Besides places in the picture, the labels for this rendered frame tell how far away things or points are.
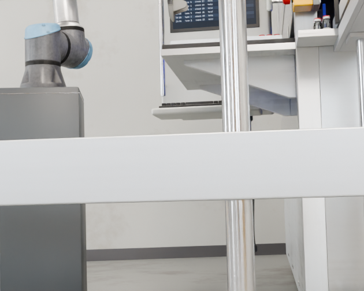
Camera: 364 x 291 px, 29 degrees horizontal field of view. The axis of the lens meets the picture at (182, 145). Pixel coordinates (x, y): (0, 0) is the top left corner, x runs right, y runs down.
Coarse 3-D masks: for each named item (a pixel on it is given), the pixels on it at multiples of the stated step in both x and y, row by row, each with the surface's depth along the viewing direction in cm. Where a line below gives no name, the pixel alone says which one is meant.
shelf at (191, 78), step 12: (180, 48) 207; (192, 48) 206; (204, 48) 206; (216, 48) 205; (252, 48) 204; (264, 48) 204; (276, 48) 203; (288, 48) 203; (168, 60) 215; (180, 60) 215; (180, 72) 236; (192, 72) 237; (204, 72) 238; (192, 84) 263; (204, 84) 264
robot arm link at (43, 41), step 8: (32, 24) 225; (40, 24) 224; (48, 24) 225; (56, 24) 227; (32, 32) 224; (40, 32) 223; (48, 32) 224; (56, 32) 226; (32, 40) 224; (40, 40) 223; (48, 40) 224; (56, 40) 226; (64, 40) 230; (32, 48) 223; (40, 48) 223; (48, 48) 224; (56, 48) 226; (64, 48) 230; (32, 56) 223; (40, 56) 223; (48, 56) 223; (56, 56) 226; (64, 56) 231
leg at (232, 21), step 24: (240, 0) 125; (240, 24) 125; (240, 48) 124; (240, 72) 124; (240, 96) 124; (240, 120) 123; (240, 216) 122; (240, 240) 122; (240, 264) 121; (240, 288) 121
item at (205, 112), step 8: (152, 112) 286; (160, 112) 285; (168, 112) 285; (176, 112) 284; (184, 112) 284; (192, 112) 283; (200, 112) 283; (208, 112) 283; (216, 112) 282; (256, 112) 286; (184, 120) 312
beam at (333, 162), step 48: (0, 144) 127; (48, 144) 125; (96, 144) 124; (144, 144) 123; (192, 144) 122; (240, 144) 121; (288, 144) 120; (336, 144) 119; (0, 192) 126; (48, 192) 125; (96, 192) 124; (144, 192) 123; (192, 192) 122; (240, 192) 121; (288, 192) 120; (336, 192) 119
